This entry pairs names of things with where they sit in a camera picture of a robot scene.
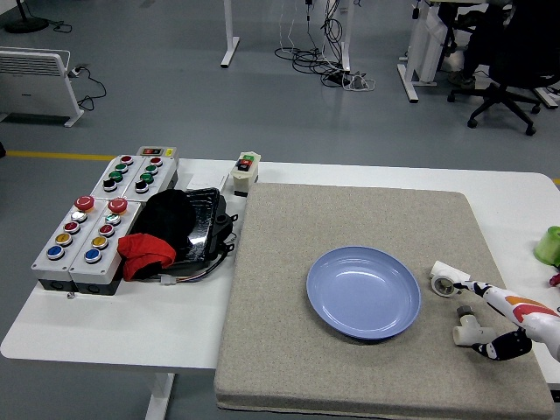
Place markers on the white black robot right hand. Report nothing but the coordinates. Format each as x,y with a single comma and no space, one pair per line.
525,312

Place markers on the small white tee pipe fitting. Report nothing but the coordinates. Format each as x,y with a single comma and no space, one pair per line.
466,332

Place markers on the blue plate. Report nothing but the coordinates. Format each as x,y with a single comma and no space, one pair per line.
363,293

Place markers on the small red object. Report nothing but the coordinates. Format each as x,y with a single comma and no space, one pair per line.
556,279

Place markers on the green cup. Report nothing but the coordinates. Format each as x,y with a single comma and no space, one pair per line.
549,247

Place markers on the grey-brown mat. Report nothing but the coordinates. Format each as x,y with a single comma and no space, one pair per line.
306,372

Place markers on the black office chair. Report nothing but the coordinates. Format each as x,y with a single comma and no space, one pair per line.
525,57

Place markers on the person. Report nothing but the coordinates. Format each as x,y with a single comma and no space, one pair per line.
477,48

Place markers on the black bracketed device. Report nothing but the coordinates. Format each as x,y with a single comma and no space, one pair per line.
223,223

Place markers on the white desk leg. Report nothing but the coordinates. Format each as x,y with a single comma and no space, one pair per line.
345,44
229,44

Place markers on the black plastic tray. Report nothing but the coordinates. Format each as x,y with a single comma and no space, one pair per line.
203,214

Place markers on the white paper sheet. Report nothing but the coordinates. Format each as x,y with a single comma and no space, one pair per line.
205,179

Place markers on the black cloth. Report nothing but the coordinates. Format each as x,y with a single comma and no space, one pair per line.
168,214

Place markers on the white table leg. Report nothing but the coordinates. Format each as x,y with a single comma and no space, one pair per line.
159,396

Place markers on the red cloth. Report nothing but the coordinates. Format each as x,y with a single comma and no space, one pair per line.
144,249

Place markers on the white table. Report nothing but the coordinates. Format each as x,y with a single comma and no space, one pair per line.
131,328

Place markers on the four-button control box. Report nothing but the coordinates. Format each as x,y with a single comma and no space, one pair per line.
116,175
149,177

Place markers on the five-button control box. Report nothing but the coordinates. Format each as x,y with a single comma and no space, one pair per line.
54,251
92,256

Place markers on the white panel heater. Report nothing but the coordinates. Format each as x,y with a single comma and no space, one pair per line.
30,83

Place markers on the black stand base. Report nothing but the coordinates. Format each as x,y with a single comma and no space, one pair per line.
26,24

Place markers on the white desk frame with panel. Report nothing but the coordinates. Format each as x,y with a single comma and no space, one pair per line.
422,44

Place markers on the cream start-stop switch box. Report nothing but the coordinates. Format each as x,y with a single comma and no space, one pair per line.
245,175

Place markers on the grey rocker switch box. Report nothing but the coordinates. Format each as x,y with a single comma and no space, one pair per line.
156,151

